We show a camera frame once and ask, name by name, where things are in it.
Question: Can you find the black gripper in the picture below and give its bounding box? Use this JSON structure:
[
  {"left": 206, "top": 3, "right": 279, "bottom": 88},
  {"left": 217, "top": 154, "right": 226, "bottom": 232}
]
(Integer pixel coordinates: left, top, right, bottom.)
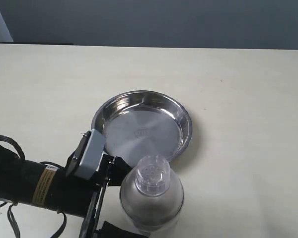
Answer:
[{"left": 65, "top": 130, "right": 145, "bottom": 238}]

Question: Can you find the clear plastic shaker bottle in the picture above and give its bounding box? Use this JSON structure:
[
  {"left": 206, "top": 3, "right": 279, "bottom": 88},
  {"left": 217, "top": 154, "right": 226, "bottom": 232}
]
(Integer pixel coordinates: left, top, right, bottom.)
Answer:
[{"left": 119, "top": 155, "right": 184, "bottom": 235}]

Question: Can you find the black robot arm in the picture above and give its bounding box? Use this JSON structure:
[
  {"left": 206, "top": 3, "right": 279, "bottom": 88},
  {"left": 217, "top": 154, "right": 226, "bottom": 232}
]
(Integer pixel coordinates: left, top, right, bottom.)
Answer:
[{"left": 0, "top": 129, "right": 136, "bottom": 238}]

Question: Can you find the round stainless steel plate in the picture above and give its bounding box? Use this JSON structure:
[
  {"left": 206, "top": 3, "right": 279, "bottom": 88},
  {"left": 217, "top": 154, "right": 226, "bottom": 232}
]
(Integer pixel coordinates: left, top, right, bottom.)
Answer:
[{"left": 91, "top": 90, "right": 193, "bottom": 167}]

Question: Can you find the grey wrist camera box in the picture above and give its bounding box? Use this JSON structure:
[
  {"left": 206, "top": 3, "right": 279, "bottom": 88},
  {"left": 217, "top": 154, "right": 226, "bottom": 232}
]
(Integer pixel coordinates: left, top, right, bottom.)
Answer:
[{"left": 74, "top": 129, "right": 105, "bottom": 180}]

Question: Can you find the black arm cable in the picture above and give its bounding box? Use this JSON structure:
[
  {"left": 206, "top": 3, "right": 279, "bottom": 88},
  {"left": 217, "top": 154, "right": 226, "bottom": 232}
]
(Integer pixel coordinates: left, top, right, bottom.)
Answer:
[{"left": 0, "top": 132, "right": 67, "bottom": 238}]

